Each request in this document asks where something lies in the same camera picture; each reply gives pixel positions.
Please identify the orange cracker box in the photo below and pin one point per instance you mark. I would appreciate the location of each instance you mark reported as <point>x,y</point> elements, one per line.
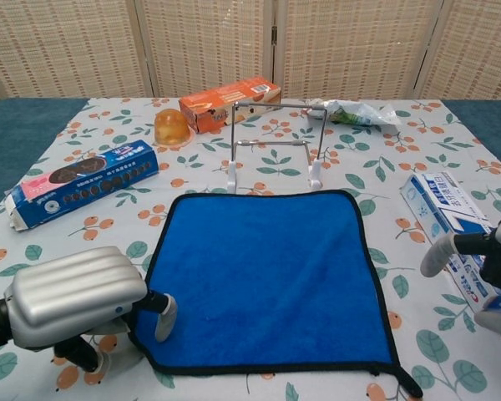
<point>217,98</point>

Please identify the teal table cover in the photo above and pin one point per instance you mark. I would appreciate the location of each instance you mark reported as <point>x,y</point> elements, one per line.
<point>8,133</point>

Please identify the orange jelly cup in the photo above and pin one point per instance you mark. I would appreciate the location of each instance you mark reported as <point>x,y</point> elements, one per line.
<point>172,125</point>

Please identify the blue microfiber cloth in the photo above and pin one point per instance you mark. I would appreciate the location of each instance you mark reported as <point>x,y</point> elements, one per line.
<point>275,271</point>

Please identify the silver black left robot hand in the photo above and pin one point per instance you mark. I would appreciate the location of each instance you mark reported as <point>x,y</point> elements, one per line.
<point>71,288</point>

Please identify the floral fruit print tablecloth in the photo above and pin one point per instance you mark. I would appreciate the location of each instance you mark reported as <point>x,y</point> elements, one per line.
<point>67,234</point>

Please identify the blue cookie box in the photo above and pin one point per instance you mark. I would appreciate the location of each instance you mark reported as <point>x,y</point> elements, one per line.
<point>87,184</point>

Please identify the bamboo folding screen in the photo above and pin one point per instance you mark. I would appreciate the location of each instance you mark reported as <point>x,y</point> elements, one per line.
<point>87,42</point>

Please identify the crumpled green white snack bag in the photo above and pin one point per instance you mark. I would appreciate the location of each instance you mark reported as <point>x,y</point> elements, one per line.
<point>359,113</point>

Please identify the blue white toothpaste box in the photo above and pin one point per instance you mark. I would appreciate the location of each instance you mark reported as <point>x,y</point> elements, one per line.
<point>438,200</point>

